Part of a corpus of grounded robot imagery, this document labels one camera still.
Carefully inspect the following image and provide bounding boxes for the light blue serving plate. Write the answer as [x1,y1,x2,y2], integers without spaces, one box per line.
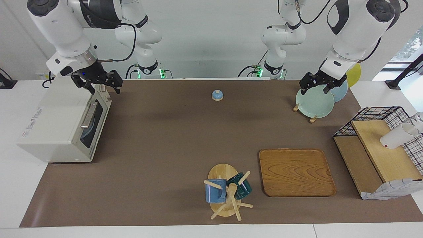
[81,114,96,142]

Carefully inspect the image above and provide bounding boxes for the cream toaster oven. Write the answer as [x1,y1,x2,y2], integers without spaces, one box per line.
[17,77,112,163]

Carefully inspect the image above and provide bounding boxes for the light blue racked plate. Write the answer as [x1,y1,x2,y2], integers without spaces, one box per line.
[330,79,348,103]

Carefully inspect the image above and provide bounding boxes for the pale green plate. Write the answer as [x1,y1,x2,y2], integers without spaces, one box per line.
[296,85,335,119]

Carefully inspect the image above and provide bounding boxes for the wooden plate rack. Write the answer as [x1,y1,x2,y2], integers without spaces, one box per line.
[293,103,318,124]

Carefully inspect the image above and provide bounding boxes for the yellow plate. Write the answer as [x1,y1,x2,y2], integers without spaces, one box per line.
[345,63,362,88]

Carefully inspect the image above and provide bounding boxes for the black metal stand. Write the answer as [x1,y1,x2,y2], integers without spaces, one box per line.
[385,53,423,90]

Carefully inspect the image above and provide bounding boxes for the white plastic cup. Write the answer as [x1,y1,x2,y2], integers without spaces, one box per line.
[380,123,420,150]

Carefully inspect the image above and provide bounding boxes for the brown table mat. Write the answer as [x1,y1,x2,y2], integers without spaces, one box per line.
[19,79,423,228]

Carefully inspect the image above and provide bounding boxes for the black table clamp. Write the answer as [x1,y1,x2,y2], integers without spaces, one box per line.
[0,68,18,90]

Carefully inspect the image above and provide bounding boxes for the wooden serving tray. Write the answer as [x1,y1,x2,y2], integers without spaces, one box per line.
[259,148,337,197]

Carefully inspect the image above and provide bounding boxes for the wooden two-tier shelf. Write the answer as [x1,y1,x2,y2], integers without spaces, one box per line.
[333,120,423,199]

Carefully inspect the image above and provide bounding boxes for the clear glass cup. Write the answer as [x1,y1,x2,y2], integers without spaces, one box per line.
[411,112,423,133]

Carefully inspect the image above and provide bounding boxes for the grey patterned cloth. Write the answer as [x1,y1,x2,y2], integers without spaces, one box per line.
[361,178,423,201]

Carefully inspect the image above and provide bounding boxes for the wooden mug tree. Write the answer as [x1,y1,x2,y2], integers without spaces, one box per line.
[204,164,253,221]

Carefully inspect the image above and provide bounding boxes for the dark green mug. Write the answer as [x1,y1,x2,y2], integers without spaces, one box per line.
[226,172,252,200]

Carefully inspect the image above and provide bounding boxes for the blue mug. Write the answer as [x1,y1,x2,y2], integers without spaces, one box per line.
[205,179,227,203]

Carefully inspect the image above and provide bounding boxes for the black arm base cable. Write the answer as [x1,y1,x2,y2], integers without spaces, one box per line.
[237,50,269,78]
[125,64,140,80]

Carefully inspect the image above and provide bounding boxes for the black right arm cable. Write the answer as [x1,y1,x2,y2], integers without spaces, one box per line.
[97,22,137,63]

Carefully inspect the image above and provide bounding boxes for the black power strip cable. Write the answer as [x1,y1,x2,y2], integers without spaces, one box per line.
[42,71,56,88]

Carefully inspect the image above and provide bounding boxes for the black wire basket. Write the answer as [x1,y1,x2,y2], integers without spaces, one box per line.
[333,106,423,176]

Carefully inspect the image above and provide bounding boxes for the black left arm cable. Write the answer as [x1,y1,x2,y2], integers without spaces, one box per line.
[295,0,332,25]

